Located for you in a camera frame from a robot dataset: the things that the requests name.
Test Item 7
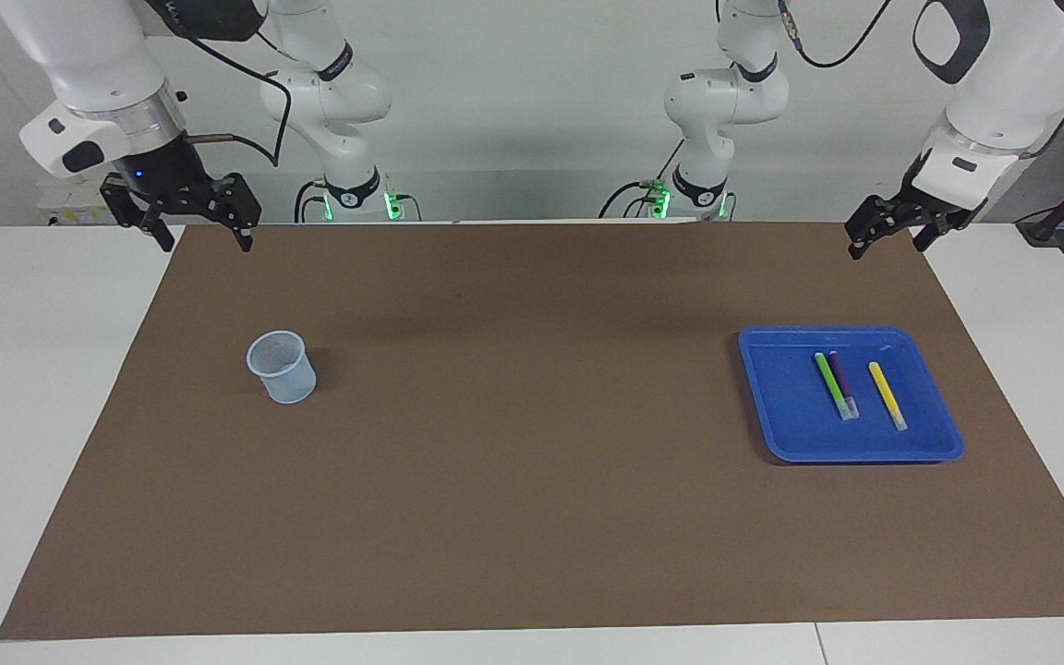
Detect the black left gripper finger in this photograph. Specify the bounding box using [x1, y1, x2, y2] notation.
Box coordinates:
[843, 193, 913, 262]
[911, 208, 984, 254]

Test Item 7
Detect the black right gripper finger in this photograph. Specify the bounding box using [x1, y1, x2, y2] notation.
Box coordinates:
[99, 174, 178, 253]
[186, 171, 263, 253]

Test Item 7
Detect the purple pen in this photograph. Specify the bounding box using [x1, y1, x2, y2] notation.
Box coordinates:
[828, 350, 861, 419]

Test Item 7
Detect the green pen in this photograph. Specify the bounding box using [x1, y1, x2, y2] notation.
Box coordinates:
[814, 352, 852, 421]

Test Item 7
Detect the yellow pen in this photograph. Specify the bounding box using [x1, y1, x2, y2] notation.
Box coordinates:
[868, 361, 909, 431]

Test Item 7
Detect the blue plastic tray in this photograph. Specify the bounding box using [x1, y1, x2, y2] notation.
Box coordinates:
[737, 325, 965, 465]

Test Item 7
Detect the white socket box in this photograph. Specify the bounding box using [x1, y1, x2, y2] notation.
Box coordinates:
[38, 180, 122, 225]

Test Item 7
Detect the clear plastic cup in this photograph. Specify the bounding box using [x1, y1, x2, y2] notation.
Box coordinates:
[246, 331, 318, 405]

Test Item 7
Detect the brown table mat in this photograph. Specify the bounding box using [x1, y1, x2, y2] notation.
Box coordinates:
[0, 220, 1064, 641]

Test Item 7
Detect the black right base cable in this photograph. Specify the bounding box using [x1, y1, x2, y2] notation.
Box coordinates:
[294, 180, 330, 224]

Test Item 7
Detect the black base cable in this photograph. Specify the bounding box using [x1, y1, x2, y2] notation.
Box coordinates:
[598, 139, 685, 220]
[294, 180, 330, 224]

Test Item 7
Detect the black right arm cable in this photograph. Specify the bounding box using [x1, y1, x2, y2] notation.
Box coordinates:
[149, 0, 293, 169]

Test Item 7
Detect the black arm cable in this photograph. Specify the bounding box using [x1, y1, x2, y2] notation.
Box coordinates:
[149, 0, 293, 169]
[772, 0, 1064, 158]

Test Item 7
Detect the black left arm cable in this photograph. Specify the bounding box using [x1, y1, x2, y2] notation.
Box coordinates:
[772, 0, 1064, 158]

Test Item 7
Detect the black left base cable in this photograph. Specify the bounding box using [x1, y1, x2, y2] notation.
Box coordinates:
[598, 139, 685, 220]

